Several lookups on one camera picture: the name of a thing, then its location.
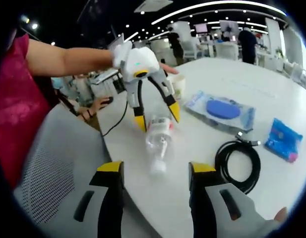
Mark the grey laptop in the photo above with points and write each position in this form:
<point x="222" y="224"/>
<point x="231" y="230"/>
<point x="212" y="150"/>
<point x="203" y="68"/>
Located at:
<point x="105" y="76"/>

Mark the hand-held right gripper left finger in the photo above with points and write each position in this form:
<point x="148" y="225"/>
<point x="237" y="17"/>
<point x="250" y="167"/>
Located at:
<point x="110" y="203"/>

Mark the blue tissue packet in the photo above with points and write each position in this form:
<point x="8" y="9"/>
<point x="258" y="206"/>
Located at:
<point x="281" y="138"/>

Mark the clear plastic bottle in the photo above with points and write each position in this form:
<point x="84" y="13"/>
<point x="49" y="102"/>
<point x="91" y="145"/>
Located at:
<point x="157" y="143"/>

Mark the white mesh office chair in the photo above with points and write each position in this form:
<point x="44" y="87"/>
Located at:
<point x="56" y="153"/>
<point x="292" y="70"/>

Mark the person's right hand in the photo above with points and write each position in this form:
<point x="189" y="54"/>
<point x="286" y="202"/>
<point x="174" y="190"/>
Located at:
<point x="281" y="214"/>

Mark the white table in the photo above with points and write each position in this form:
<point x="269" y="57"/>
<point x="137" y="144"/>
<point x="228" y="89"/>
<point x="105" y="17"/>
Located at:
<point x="192" y="138"/>

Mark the black computer mouse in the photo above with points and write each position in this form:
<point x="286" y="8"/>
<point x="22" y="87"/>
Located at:
<point x="108" y="100"/>

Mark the person's left hand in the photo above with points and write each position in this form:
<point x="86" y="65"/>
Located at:
<point x="168" y="69"/>

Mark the green potted plant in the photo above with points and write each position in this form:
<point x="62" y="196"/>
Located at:
<point x="279" y="52"/>

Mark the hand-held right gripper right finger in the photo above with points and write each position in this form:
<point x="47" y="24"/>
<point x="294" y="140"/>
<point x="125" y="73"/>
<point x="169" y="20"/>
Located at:
<point x="207" y="213"/>

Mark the computer monitor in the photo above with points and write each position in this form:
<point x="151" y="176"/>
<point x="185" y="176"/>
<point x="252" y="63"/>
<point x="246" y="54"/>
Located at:
<point x="229" y="26"/>
<point x="201" y="28"/>

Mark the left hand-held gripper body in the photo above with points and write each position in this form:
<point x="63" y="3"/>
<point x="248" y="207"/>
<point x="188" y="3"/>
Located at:
<point x="138" y="59"/>

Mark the blue sponge package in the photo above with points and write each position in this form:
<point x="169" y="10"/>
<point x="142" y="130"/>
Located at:
<point x="222" y="109"/>

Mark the ceiling air vent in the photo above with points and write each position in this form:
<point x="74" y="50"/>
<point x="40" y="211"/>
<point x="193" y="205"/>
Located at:
<point x="152" y="5"/>

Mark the white paper cup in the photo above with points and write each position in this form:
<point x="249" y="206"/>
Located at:
<point x="178" y="84"/>

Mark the person's red shirt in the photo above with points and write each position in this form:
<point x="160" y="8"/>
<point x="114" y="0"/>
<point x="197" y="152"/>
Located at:
<point x="16" y="111"/>

